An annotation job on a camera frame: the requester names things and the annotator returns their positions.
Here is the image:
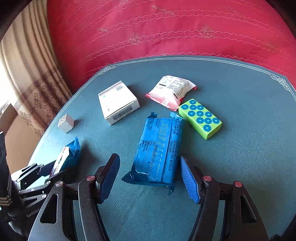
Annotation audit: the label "blue white soap packet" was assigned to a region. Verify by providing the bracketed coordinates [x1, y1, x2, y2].
[50, 137, 81, 176]

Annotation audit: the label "white cardboard box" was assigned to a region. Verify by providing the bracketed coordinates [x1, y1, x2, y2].
[98, 81, 140, 125]

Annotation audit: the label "red quilted mattress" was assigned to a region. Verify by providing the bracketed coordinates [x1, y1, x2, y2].
[47, 1, 295, 92]

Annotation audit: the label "beige patterned curtain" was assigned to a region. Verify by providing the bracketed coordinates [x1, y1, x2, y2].
[1, 1, 72, 136]

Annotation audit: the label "red white snack sachet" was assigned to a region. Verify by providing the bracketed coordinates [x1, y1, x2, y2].
[145, 75, 197, 111]

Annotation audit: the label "small white cube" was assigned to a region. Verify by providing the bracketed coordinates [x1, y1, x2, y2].
[58, 113, 75, 133]

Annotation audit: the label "teal table mat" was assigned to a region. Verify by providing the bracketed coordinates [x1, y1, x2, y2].
[30, 56, 295, 240]

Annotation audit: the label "brown cardboard box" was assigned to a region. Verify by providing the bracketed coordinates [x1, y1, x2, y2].
[1, 104, 41, 173]

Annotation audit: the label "dark blue foil packet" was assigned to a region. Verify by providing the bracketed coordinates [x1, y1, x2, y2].
[122, 112, 185, 193]

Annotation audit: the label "green box blue dots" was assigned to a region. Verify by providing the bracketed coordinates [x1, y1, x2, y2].
[178, 99, 222, 140]

